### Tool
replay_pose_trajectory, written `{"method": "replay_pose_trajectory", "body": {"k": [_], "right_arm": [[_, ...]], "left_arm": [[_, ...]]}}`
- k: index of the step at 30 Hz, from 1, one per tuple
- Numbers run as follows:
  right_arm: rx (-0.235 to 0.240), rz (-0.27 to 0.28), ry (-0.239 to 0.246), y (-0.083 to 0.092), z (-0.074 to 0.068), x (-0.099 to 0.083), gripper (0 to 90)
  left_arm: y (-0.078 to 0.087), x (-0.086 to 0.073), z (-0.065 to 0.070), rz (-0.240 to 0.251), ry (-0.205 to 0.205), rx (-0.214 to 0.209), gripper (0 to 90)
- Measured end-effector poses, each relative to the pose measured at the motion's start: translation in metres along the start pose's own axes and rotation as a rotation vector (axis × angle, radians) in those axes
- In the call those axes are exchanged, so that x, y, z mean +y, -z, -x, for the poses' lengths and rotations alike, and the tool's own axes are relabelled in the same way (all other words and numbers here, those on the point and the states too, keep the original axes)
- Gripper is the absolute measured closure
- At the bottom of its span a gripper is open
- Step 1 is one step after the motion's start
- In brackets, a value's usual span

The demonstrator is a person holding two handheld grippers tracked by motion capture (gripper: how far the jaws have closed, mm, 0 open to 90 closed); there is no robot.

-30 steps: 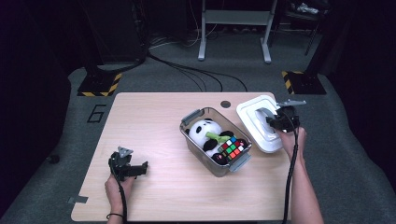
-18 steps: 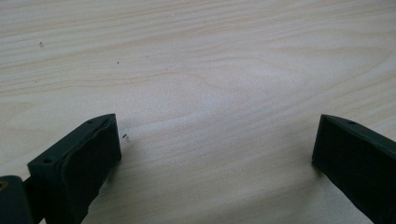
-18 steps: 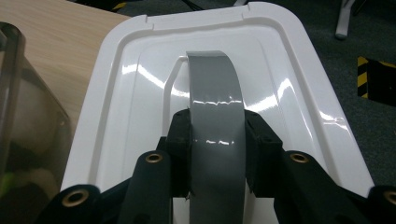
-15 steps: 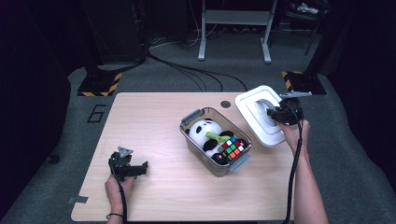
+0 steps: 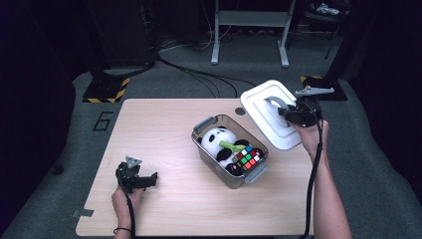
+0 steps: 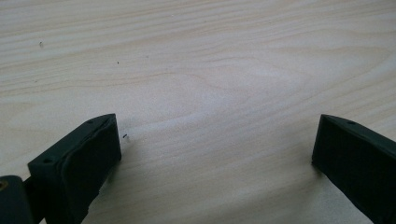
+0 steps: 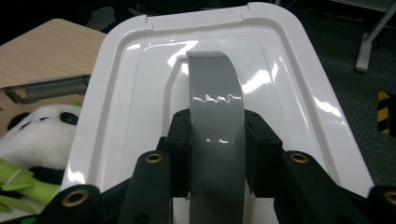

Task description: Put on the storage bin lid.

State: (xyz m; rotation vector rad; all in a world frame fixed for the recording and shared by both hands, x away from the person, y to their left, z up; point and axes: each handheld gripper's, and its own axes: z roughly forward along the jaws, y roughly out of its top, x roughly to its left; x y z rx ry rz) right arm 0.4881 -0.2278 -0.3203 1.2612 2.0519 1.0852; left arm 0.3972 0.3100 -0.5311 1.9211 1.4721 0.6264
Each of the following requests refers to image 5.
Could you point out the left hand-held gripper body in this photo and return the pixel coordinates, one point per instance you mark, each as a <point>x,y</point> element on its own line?
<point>129,179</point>

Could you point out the dark round table grommet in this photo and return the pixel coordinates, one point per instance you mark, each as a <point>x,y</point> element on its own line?
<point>239,112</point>

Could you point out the dark chair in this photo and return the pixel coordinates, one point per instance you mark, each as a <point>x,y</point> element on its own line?
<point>331,23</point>

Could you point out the black cabinet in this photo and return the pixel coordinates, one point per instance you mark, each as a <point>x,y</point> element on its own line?
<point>126,33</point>

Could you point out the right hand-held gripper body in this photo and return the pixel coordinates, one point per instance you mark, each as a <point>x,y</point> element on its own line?
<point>308,113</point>

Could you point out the grey cloth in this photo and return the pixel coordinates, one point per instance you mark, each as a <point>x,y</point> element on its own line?
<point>327,9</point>

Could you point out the colourful puzzle cube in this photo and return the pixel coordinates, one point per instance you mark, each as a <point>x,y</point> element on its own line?
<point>247,158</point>

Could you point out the panda plush toy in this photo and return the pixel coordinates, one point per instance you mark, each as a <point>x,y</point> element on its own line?
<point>215,141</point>

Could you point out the person's right hand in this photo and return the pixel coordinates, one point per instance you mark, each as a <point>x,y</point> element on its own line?
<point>315,139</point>

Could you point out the person's left hand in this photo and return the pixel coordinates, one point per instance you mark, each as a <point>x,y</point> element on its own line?
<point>124,205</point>

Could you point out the clear grey storage box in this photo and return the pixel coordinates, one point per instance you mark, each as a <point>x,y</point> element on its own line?
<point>212,172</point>

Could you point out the white metal stand frame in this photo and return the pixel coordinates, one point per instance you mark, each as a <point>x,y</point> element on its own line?
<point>252,18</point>

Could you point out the black striped stand base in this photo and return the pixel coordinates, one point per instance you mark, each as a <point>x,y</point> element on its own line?
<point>106,89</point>
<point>338,97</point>

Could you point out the black wristband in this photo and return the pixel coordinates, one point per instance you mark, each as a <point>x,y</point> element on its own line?
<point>122,229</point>

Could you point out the grey tape piece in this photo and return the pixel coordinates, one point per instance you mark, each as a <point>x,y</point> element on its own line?
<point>83,213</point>

